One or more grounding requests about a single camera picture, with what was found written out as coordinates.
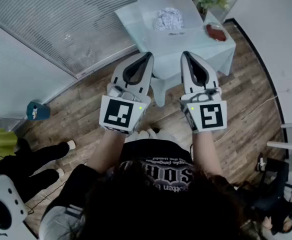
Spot clear plastic tray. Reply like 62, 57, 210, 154
135, 0, 205, 37

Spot person's white slipper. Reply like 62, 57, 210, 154
147, 128, 177, 142
130, 130, 151, 142

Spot white machine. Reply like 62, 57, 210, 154
0, 172, 30, 240

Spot blue printed cap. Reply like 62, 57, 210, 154
26, 100, 51, 121

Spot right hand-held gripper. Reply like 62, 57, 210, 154
179, 51, 228, 134

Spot white floor cable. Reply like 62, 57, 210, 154
213, 95, 280, 145

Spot green fabric seat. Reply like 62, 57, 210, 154
0, 125, 19, 161

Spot window blinds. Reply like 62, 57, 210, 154
0, 0, 148, 80

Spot person's black printed shirt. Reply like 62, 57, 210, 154
42, 138, 239, 240

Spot red dish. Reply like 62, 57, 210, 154
205, 22, 228, 43

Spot person's left forearm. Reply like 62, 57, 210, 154
86, 128, 127, 174

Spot person's right forearm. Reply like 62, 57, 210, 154
192, 129, 224, 178

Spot black floor cable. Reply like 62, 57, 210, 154
25, 180, 70, 215

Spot dark vase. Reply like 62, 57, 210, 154
196, 2, 209, 22

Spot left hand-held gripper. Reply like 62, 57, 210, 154
99, 51, 155, 135

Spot blue checked clothes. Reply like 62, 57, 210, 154
152, 7, 184, 31

